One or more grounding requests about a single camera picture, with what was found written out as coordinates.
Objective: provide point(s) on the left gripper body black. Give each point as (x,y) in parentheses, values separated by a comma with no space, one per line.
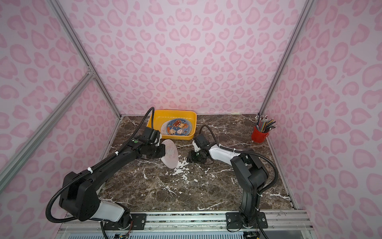
(160,150)

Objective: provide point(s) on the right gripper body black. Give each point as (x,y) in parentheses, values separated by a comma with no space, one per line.
(195,156)

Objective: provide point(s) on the pale pink coaster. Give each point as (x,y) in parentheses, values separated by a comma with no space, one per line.
(171,157)

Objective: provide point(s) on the blue cartoon coaster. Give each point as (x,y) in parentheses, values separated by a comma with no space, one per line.
(178,127)

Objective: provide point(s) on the white butterfly coaster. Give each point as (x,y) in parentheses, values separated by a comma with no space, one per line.
(163,129)

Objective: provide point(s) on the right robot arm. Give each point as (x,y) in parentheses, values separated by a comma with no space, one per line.
(255,174)

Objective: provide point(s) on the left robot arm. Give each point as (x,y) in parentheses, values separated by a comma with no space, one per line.
(78,198)

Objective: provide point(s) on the yellow plastic storage box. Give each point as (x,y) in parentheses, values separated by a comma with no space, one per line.
(161,116)

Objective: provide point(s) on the red pencil cup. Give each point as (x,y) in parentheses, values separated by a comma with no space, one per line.
(258,136)

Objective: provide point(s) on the coloured pencils bundle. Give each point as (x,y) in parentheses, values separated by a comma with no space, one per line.
(264,124)

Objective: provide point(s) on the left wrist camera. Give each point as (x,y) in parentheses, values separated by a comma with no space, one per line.
(151,136)

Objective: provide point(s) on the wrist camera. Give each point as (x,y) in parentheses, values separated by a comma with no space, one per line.
(200,143)
(151,136)

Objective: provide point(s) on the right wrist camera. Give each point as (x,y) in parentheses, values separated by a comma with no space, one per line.
(200,143)

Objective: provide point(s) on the aluminium front rail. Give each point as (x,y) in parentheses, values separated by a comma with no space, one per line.
(283,224)

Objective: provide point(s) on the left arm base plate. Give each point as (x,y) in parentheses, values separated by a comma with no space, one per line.
(134,221)

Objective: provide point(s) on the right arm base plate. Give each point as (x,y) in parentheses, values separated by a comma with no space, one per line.
(238,221)

